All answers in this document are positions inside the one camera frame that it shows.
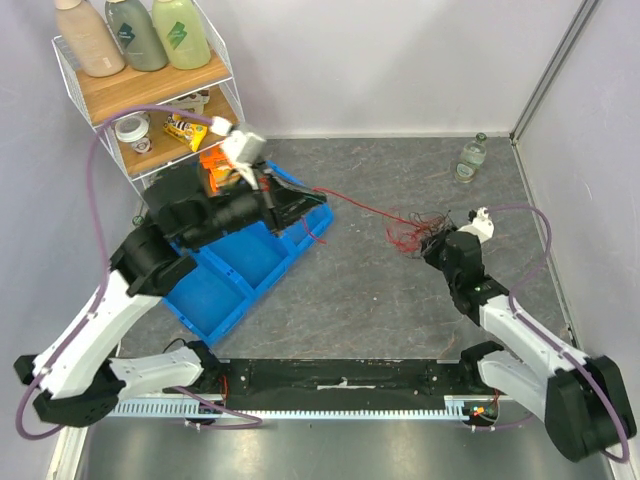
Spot white lidded cup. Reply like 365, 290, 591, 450
114, 115, 152, 154

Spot grey-green bottle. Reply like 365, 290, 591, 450
105, 0, 169, 72

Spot clear glass bottle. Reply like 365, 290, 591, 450
453, 132, 488, 183

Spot beige bottle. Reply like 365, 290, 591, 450
54, 0, 126, 78

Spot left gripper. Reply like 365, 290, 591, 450
180, 155, 326, 251

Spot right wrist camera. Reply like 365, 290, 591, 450
458, 207, 495, 244

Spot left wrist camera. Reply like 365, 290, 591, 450
211, 116, 266, 190

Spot grey cable duct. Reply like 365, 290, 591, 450
107, 395, 478, 422

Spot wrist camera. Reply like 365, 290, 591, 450
211, 116, 266, 190
458, 207, 495, 244

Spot red cable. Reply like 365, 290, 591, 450
299, 185, 431, 257

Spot light green bottle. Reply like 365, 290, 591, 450
151, 0, 211, 70

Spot white wire wooden shelf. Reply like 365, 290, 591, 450
51, 2, 245, 194

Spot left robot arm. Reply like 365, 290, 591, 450
14, 161, 327, 429

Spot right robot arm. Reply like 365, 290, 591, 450
422, 226, 637, 462

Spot orange snack packets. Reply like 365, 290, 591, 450
199, 146, 242, 195

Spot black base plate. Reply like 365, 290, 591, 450
189, 359, 494, 412

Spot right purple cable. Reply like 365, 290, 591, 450
487, 202, 631, 464

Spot yellow snack bag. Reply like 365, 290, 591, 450
163, 113, 208, 152

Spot white yoghurt tub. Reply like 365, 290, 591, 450
169, 89, 210, 115

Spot blue three-compartment bin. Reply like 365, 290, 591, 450
162, 160, 335, 348

